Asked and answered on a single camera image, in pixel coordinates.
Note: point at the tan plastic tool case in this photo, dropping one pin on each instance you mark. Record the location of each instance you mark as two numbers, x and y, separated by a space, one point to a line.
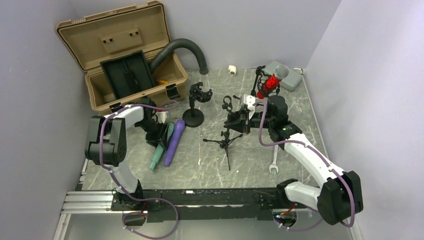
117 33

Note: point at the silver open-end wrench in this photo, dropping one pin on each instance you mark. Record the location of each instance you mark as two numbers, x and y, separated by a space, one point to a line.
273 167

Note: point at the black tripod mic stand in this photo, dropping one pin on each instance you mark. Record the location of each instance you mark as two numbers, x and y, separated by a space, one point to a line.
224 143

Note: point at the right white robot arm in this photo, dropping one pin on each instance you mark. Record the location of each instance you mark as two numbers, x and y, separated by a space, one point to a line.
338 194

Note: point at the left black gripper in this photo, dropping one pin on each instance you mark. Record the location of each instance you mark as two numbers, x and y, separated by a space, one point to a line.
160 137

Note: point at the grey rectangular block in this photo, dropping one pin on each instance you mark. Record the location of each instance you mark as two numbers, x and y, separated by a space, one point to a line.
289 83

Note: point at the small white pipe fitting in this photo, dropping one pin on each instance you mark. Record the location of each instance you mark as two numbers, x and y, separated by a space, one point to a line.
232 70

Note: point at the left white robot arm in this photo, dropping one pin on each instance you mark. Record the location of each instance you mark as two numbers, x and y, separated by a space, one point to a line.
106 142

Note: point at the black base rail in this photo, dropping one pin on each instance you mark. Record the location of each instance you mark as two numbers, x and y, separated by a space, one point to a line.
205 204

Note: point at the black tray in case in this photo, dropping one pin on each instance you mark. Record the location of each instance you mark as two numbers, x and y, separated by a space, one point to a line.
128 75

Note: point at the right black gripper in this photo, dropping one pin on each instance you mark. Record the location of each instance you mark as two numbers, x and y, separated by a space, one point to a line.
238 126

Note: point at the red microphone silver grille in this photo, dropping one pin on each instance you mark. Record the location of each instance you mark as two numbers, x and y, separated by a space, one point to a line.
280 73

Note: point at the mint green microphone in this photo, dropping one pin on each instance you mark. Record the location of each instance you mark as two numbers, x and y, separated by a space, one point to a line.
159 150

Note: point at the purple microphone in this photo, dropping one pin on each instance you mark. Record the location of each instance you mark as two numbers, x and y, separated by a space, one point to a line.
179 128

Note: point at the black tripod shock-mount stand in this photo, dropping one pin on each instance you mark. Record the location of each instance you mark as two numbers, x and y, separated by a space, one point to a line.
260 78

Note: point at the black round-base mic stand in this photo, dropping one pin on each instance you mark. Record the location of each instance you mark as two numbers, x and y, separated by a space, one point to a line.
194 117

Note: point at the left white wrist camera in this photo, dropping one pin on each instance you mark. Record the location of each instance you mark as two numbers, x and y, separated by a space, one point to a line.
162 116

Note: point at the aluminium extrusion frame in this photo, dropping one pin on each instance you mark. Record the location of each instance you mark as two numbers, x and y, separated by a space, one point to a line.
82 202

